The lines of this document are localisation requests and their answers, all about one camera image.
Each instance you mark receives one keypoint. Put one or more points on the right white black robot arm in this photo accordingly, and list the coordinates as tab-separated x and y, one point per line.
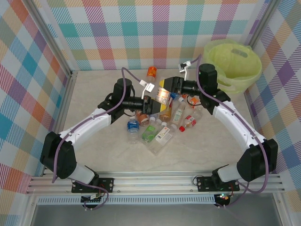
237	127

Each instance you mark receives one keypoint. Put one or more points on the clear bottle with blue cap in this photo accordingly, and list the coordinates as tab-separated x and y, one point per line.
174	95

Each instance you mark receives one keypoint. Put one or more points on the circuit board with lit LEDs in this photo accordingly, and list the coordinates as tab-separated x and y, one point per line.
223	197

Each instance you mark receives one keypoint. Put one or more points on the bottle with orange white label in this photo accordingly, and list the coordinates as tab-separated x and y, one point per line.
162	94

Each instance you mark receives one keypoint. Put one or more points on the brown bottle with orange cap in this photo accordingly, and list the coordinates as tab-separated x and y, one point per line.
143	120

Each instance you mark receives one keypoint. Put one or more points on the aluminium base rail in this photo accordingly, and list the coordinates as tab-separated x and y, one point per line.
152	182

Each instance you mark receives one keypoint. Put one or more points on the bottle with orange wrap label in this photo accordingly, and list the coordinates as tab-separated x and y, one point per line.
152	71

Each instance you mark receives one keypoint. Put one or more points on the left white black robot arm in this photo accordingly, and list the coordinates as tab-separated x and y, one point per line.
87	122

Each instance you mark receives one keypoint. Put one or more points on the clear bottle white red label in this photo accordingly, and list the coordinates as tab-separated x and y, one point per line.
163	136

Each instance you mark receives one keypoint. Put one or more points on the amber tea bottle white cap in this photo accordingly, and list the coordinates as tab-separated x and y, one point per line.
165	115

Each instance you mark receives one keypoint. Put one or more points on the orange label bottle orange cap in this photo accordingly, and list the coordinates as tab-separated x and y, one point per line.
194	101

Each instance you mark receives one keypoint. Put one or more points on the aluminium frame post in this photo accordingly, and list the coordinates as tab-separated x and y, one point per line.
50	38
261	23

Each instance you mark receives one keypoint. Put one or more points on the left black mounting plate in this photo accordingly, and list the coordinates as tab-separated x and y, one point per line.
107	184

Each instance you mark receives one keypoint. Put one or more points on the aluminium side rail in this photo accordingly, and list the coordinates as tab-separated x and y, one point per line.
62	113

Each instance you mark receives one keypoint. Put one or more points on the red label bottle red cap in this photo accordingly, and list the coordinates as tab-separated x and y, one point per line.
190	120

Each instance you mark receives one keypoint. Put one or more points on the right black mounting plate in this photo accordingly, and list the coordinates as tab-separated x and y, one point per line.
204	183

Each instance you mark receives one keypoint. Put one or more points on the bottle with green white label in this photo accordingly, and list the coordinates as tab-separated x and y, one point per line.
178	114

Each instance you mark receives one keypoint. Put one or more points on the bin with yellow-green liner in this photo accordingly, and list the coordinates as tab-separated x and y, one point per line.
232	66

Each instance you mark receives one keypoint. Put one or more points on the left aluminium frame post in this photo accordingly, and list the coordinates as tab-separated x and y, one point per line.
50	38

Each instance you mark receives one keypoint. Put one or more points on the black mounting plate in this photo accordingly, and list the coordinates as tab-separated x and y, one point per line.
204	183
107	184

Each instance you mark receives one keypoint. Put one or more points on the right aluminium frame post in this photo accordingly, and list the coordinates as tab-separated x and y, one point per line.
261	23

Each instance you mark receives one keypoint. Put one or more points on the blue label water bottle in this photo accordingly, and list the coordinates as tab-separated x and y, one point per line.
132	126

